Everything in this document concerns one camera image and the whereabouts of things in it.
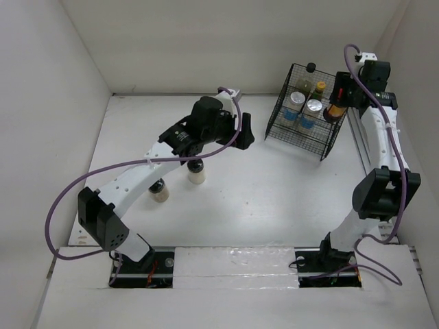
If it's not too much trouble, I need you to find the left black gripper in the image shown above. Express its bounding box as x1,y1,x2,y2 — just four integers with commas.
202,108,253,150

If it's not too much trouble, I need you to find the chili sauce bottle yellow cap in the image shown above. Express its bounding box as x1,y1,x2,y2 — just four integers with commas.
310,81,327,101

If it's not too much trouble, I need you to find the red lid sauce jar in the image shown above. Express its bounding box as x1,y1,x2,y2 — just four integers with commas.
323,88,346,123

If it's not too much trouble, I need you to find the dark soy sauce bottle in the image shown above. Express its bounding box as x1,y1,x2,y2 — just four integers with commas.
296,62,316,97

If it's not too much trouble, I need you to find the silver lid blue shaker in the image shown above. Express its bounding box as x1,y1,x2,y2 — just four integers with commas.
283,91,306,123

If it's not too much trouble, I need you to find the black cap white spice jar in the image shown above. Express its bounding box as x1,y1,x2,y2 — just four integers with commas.
187,159,206,184

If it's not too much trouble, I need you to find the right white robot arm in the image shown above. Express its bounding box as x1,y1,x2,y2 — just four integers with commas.
317,54,421,271

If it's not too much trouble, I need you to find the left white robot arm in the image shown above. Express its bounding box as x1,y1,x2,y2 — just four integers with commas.
78,88,254,272

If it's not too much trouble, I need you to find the black cap tan spice jar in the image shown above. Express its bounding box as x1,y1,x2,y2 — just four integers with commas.
148,178,169,203

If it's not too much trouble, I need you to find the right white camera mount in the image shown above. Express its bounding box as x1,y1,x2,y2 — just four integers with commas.
355,51,377,66

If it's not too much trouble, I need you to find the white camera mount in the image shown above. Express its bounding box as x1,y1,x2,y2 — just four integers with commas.
215,87,241,102
355,51,377,66

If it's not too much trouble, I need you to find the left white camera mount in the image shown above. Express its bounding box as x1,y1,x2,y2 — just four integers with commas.
215,87,241,102

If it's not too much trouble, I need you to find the black wire rack basket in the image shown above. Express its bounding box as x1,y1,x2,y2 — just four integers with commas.
265,63,346,160

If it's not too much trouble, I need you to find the aluminium rail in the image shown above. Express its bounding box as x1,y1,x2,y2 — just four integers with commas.
154,245,320,252

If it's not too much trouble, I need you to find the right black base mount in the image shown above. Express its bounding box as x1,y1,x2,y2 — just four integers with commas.
289,249,361,288

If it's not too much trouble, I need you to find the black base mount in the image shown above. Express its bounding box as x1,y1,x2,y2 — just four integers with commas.
109,248,175,289
289,249,361,288

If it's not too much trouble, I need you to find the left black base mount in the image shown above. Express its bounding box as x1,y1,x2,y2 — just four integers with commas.
109,248,175,289

